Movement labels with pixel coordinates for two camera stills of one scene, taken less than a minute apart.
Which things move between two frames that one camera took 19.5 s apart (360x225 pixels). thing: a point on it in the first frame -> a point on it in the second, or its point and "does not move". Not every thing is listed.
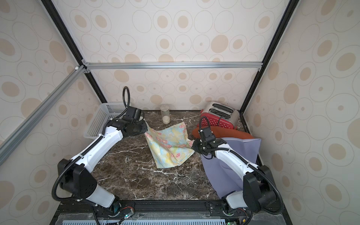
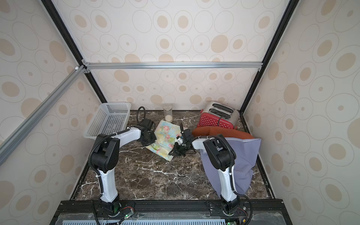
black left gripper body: [140, 128] -> [150, 138]
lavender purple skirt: [223, 180] does not move
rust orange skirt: [220, 131] does not move
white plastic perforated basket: [105, 112] does not move
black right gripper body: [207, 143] -> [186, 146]
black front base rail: [167, 212] does not move
